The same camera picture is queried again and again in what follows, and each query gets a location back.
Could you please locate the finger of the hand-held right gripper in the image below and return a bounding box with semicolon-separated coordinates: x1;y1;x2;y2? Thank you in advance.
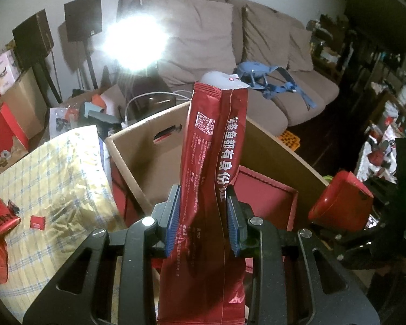
365;178;399;209
330;223;406;271

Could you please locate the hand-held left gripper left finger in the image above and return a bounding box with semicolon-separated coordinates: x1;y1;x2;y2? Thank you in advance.
22;184;181;325

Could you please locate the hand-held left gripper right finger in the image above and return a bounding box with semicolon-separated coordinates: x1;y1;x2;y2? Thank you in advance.
225;184;381;325

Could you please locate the red square gift box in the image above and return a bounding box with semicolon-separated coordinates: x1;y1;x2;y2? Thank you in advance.
233;165;299;231

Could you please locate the cardboard box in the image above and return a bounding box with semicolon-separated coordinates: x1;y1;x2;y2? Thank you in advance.
104;101;329;234

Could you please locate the long red foil packet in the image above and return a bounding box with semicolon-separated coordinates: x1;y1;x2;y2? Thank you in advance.
156;82;249;325

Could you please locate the red tote bag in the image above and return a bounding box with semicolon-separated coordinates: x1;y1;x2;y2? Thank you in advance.
0;196;22;242

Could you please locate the orange plastic crate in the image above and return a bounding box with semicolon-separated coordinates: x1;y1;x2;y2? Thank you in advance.
281;129;302;151

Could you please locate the yellow checked cloth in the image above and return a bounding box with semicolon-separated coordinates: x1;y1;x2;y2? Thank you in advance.
0;125;127;325

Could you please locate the cluttered dark cabinet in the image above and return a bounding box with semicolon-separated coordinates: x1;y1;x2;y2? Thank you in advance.
306;10;406;136

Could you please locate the black round appliance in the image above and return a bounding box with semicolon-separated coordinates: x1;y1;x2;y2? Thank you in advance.
123;74;178;124

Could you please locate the brown sofa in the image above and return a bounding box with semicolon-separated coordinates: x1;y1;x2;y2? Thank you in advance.
117;0;340;136

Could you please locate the carton of assorted clutter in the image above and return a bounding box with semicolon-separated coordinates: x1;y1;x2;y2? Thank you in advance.
49;90;122;139

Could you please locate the white domed device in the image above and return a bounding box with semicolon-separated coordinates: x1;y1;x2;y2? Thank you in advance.
201;71;249;90

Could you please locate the bright portable lamp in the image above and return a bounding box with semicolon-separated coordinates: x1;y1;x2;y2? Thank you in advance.
98;15;168;92

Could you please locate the red carton with oval label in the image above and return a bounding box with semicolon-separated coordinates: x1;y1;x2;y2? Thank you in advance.
0;103;29;171

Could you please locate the brown carton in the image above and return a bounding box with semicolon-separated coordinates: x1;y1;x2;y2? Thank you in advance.
0;68;44;139

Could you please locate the white printed box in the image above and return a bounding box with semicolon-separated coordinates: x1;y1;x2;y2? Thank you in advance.
0;50;21;95

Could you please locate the black speaker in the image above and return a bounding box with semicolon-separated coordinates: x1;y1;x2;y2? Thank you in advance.
12;9;55;68
64;0;103;41

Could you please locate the white cable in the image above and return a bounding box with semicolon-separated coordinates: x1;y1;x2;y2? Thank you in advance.
123;89;191;126

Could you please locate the blue strapped device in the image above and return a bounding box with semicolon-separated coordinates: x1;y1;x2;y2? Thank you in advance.
235;61;317;111

